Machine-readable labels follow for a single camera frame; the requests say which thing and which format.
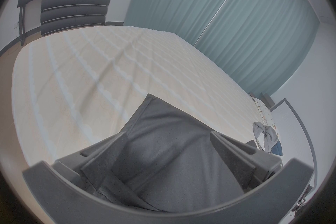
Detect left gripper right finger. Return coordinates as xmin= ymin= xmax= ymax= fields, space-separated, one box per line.
xmin=210 ymin=131 xmax=283 ymax=193

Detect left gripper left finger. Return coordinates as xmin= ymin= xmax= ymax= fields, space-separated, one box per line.
xmin=53 ymin=131 xmax=127 ymax=192

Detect black polo shirt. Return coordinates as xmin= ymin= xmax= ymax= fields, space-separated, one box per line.
xmin=98 ymin=93 xmax=246 ymax=213

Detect pile of clothes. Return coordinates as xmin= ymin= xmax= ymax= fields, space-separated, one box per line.
xmin=253 ymin=121 xmax=284 ymax=157

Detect bed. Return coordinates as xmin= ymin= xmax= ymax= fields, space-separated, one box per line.
xmin=12 ymin=25 xmax=315 ymax=168

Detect white printed pillow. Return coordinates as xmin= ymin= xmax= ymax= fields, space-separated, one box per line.
xmin=251 ymin=96 xmax=280 ymax=139

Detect grey bedside table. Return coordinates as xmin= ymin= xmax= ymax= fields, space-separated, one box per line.
xmin=248 ymin=92 xmax=274 ymax=108

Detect black chest of drawers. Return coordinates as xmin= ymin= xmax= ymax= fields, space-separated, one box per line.
xmin=40 ymin=0 xmax=111 ymax=36

